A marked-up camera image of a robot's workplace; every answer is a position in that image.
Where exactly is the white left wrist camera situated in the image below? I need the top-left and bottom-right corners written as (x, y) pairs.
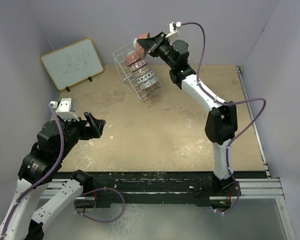
top-left (50, 97), bottom-right (80, 122)

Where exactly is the yellow framed whiteboard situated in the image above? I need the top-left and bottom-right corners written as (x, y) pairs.
top-left (40, 38), bottom-right (104, 91)

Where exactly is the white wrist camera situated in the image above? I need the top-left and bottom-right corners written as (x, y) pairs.
top-left (50, 97), bottom-right (80, 122)
top-left (165, 21), bottom-right (182, 41)

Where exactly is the red diamond dot bowl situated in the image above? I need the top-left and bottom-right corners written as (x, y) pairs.
top-left (136, 71), bottom-right (156, 84)

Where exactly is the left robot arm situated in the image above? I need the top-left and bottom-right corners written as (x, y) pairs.
top-left (0, 112), bottom-right (106, 240)

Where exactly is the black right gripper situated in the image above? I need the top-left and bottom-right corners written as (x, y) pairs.
top-left (137, 32), bottom-right (176, 70)

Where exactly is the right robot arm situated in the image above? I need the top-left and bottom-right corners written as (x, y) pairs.
top-left (137, 32), bottom-right (238, 196)

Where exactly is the white wire dish rack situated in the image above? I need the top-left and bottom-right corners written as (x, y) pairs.
top-left (112, 41), bottom-right (162, 102)

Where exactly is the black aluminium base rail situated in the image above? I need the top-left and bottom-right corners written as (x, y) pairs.
top-left (39, 170), bottom-right (283, 208)

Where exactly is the black floral pattern bowl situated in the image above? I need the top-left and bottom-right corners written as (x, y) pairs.
top-left (139, 77), bottom-right (159, 90)

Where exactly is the blue triangle pattern bowl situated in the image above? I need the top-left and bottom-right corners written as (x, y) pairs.
top-left (129, 58), bottom-right (148, 72)

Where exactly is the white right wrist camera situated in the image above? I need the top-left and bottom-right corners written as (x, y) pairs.
top-left (165, 21), bottom-right (182, 41)

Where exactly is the grey medallion pattern bowl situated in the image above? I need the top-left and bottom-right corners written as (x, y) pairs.
top-left (125, 52), bottom-right (147, 67)

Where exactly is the brown lattice pattern bowl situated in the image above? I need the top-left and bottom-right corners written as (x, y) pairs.
top-left (132, 65), bottom-right (153, 78)

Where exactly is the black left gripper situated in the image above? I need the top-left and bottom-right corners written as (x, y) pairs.
top-left (56, 111), bottom-right (105, 160)

